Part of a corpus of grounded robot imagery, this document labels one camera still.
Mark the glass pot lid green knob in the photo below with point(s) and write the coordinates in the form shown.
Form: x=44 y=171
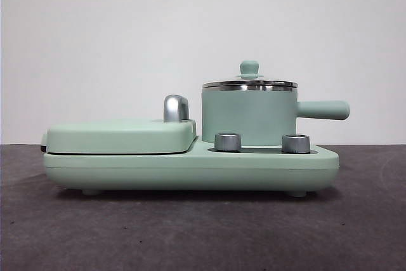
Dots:
x=249 y=68

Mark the silver control knob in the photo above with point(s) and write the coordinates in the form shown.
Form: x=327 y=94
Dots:
x=295 y=143
x=227 y=141

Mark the green breakfast machine base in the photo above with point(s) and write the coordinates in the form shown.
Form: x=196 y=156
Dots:
x=190 y=172

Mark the green griddle cover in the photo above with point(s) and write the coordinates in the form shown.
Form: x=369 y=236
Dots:
x=117 y=137

